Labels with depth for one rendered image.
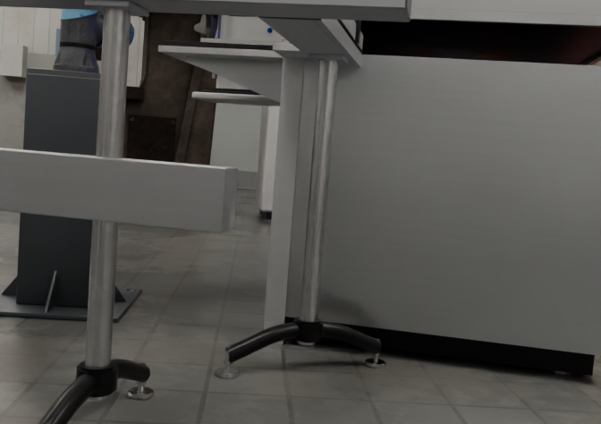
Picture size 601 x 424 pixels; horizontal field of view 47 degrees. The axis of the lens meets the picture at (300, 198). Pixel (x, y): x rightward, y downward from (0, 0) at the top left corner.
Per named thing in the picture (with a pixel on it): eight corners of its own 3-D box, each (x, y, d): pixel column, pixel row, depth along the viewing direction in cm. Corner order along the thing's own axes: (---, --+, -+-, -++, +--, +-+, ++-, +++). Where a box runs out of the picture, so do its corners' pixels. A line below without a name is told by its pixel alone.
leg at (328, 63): (325, 340, 190) (348, 59, 184) (320, 349, 181) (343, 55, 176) (293, 336, 192) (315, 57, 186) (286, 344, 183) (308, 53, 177)
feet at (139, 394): (162, 394, 161) (165, 334, 160) (41, 496, 112) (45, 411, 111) (130, 388, 163) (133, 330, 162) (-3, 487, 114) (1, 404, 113)
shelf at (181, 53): (342, 84, 271) (343, 80, 271) (310, 59, 203) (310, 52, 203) (226, 78, 281) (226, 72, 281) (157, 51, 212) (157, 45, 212)
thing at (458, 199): (523, 271, 392) (538, 115, 386) (613, 389, 190) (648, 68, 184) (348, 252, 411) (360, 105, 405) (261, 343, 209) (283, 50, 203)
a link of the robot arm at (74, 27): (51, 42, 232) (53, 1, 231) (83, 48, 243) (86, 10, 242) (74, 41, 226) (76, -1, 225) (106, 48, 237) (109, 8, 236)
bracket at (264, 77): (289, 105, 217) (292, 63, 216) (287, 104, 214) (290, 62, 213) (187, 98, 223) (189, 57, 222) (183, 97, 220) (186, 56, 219)
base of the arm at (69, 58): (46, 70, 227) (47, 39, 226) (60, 74, 242) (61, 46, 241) (93, 73, 228) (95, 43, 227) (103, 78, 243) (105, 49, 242)
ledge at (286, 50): (329, 59, 200) (330, 52, 200) (322, 52, 187) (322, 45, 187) (283, 56, 203) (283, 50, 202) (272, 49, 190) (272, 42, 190)
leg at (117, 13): (126, 391, 141) (149, 10, 135) (105, 407, 132) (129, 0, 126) (86, 385, 142) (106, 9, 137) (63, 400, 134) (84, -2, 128)
